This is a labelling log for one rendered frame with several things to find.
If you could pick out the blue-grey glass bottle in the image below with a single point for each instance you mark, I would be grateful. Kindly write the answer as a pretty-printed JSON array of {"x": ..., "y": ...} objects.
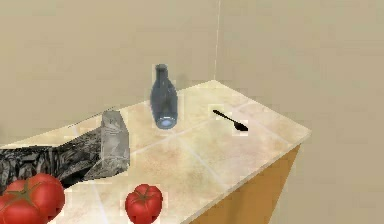
[{"x": 163, "y": 100}]

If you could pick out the black spoon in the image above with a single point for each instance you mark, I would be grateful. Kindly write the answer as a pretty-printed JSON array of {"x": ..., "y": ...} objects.
[{"x": 233, "y": 121}]

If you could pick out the tiled counter with orange cabinet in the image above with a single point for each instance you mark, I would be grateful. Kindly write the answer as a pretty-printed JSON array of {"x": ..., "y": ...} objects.
[{"x": 206, "y": 156}]

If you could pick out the grey crumpled paper bag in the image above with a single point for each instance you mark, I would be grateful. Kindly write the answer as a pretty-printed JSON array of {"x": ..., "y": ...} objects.
[{"x": 100, "y": 150}]

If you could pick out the small red tomato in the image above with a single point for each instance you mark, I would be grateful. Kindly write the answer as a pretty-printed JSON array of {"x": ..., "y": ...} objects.
[{"x": 144, "y": 204}]

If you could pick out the large red tomato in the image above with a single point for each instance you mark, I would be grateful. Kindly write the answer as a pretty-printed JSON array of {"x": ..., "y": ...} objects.
[{"x": 28, "y": 201}]

